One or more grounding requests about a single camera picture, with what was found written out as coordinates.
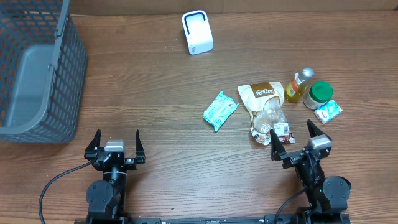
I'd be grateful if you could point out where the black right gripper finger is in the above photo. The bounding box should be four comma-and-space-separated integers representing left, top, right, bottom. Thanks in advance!
270, 129, 286, 161
307, 119, 325, 137

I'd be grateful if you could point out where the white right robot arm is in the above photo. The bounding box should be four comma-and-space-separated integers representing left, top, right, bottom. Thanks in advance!
264, 120, 351, 224

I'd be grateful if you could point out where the teal wet wipes pack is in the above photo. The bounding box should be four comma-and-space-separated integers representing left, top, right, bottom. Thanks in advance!
203, 91, 239, 132

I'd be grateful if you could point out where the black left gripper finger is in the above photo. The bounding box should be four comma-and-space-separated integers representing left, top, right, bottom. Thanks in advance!
84, 129, 101, 161
136, 129, 146, 164

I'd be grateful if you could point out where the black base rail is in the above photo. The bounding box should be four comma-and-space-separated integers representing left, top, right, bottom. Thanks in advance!
74, 213, 352, 224

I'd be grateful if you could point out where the small teal tissue pack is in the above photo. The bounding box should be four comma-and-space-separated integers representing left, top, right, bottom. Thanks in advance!
314, 100, 343, 124

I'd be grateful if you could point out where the yellow oil bottle silver cap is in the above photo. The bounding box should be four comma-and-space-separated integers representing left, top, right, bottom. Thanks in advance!
284, 67, 315, 103

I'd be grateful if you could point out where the white barcode scanner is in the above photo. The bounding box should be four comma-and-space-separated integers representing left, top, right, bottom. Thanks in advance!
182, 10, 213, 55

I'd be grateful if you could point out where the dark grey plastic basket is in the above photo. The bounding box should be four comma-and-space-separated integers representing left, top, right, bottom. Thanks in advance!
1, 0, 88, 144

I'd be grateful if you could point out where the green lid white jar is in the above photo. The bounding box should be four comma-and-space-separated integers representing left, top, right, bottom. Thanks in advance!
303, 81, 333, 110

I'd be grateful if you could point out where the brown Pantree snack bag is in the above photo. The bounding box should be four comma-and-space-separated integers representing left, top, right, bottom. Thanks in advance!
238, 82, 296, 146

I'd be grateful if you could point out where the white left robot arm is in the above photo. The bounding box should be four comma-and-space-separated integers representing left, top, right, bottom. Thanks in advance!
84, 130, 146, 223

